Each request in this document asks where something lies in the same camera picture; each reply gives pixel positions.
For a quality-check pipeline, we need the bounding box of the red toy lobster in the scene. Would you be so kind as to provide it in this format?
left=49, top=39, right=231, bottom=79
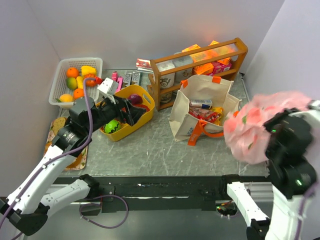
left=134, top=104, right=150, bottom=112

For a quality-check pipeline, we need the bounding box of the orange toy tangerine bottom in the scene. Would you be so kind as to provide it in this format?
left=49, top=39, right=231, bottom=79
left=73, top=88, right=85, bottom=100

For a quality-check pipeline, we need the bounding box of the toy bread slice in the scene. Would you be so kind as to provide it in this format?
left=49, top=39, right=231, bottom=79
left=51, top=117, right=67, bottom=136

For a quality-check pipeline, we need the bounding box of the pink box on shelf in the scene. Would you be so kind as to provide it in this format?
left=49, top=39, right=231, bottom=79
left=212, top=62, right=232, bottom=75

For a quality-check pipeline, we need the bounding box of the pink plastic grocery bag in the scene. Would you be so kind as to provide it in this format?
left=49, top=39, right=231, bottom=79
left=223, top=91, right=312, bottom=165

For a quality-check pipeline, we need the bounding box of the orange yellow snack bag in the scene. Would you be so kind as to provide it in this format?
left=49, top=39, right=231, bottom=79
left=211, top=107, right=224, bottom=126

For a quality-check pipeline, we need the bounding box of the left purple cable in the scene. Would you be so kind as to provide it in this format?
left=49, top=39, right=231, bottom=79
left=0, top=77, right=130, bottom=240

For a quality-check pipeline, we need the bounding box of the small orange toy pumpkin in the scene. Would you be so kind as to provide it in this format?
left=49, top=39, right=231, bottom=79
left=83, top=73, right=97, bottom=87

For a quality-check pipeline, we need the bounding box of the orange toy tangerine top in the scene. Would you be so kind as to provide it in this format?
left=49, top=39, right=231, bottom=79
left=66, top=67, right=79, bottom=78

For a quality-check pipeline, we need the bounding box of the red snack bag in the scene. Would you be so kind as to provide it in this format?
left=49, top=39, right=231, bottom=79
left=188, top=107, right=214, bottom=124

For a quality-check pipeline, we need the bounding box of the white cup on shelf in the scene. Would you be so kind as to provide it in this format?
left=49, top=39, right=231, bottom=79
left=159, top=73, right=175, bottom=89

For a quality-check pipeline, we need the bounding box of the silver blue drink can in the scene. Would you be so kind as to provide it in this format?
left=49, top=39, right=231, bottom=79
left=189, top=99, right=213, bottom=110

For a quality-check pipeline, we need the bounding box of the floral serving tray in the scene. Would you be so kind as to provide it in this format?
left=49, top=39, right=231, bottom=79
left=44, top=122, right=89, bottom=172

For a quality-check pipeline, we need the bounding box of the red silver foil packet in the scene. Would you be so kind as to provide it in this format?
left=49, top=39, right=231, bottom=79
left=136, top=58, right=153, bottom=74

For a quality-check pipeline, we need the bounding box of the green toy watermelon ball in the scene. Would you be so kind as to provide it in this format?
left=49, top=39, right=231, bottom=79
left=104, top=119, right=121, bottom=134

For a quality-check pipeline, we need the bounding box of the orange box on shelf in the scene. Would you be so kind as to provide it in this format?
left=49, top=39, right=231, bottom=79
left=193, top=63, right=214, bottom=75

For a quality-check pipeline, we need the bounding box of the toy mango green yellow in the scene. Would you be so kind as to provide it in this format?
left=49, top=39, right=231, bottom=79
left=66, top=77, right=78, bottom=91

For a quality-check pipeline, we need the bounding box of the yellow plastic tub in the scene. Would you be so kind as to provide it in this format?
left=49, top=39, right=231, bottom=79
left=99, top=85, right=155, bottom=142

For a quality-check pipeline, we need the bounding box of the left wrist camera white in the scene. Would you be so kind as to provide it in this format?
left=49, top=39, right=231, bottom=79
left=97, top=77, right=119, bottom=104

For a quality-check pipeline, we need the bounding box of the yellow toy pepper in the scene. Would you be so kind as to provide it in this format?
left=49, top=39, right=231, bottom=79
left=81, top=65, right=97, bottom=76

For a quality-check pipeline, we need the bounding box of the pink candy box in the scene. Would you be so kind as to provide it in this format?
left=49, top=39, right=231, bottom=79
left=111, top=71, right=123, bottom=92

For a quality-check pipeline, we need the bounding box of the white plastic fruit basket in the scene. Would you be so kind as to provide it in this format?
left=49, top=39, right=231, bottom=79
left=48, top=57, right=103, bottom=109

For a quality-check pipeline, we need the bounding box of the floral canvas tote bag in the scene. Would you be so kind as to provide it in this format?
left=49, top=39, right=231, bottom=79
left=169, top=75, right=241, bottom=146

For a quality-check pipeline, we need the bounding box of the yellow toy banana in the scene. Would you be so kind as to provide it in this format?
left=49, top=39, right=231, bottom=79
left=76, top=76, right=84, bottom=89

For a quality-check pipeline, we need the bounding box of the silver chocolate bar box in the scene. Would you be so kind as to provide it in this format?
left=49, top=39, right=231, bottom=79
left=122, top=71, right=141, bottom=88

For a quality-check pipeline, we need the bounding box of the orange toy tangerine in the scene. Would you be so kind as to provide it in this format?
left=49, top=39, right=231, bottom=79
left=66, top=67, right=79, bottom=78
left=73, top=88, right=85, bottom=100

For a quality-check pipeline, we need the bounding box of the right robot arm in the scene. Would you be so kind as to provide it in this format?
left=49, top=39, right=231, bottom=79
left=222, top=108, right=320, bottom=240

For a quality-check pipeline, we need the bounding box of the wooden shelf rack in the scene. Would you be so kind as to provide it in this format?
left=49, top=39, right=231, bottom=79
left=147, top=37, right=248, bottom=110

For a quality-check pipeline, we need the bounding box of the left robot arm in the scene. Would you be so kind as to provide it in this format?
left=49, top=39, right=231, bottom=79
left=0, top=97, right=146, bottom=236

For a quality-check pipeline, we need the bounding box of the purple toy onion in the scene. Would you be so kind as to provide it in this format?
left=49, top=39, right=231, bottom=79
left=127, top=94, right=143, bottom=105

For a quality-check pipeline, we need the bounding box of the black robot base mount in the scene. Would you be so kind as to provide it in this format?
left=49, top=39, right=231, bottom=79
left=93, top=174, right=242, bottom=213

